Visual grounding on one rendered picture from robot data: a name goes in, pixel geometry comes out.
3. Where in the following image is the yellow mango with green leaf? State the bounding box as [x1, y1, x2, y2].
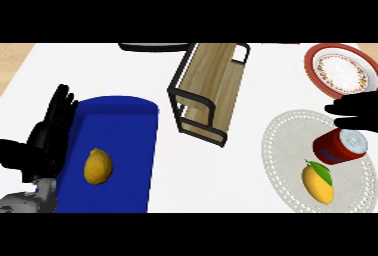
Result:
[300, 159, 336, 206]

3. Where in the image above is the red rimmed patterned plate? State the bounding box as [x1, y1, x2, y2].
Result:
[303, 43, 378, 100]

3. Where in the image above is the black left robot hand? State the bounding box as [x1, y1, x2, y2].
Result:
[0, 83, 82, 184]

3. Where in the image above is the wooden tiered shelf black frame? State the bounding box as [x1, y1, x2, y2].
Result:
[167, 42, 253, 148]

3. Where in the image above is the blue cutting board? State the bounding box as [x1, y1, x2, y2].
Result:
[55, 95, 160, 214]

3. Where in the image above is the yellow lemon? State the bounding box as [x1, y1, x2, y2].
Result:
[83, 148, 114, 186]

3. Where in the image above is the round white lace placemat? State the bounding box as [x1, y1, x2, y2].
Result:
[260, 109, 378, 214]

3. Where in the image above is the red can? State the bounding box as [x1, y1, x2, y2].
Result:
[312, 128, 369, 166]

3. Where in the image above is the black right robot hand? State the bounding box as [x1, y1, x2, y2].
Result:
[324, 90, 378, 134]

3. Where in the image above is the black rimmed round object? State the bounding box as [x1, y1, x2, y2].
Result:
[117, 42, 192, 53]

